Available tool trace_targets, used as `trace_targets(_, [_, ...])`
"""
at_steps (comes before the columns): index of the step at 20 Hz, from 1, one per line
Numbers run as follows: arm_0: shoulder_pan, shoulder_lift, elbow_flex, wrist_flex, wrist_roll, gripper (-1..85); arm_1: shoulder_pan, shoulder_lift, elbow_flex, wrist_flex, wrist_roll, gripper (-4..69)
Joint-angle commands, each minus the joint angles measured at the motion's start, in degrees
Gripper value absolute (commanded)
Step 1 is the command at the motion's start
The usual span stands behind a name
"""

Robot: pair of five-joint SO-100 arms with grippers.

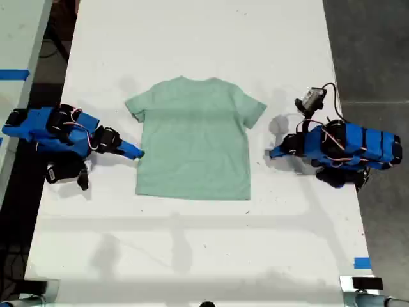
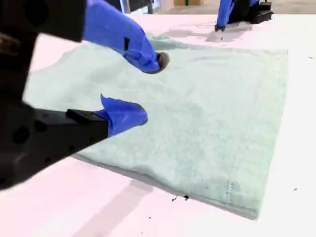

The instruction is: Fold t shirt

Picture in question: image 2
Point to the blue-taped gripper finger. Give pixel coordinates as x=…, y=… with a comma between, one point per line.
x=118, y=29
x=224, y=12
x=123, y=116

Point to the pale green T-shirt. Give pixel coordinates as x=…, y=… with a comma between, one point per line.
x=197, y=123

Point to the brown cardboard box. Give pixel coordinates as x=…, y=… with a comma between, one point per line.
x=180, y=2

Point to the grey metal post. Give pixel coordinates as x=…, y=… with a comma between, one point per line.
x=150, y=6

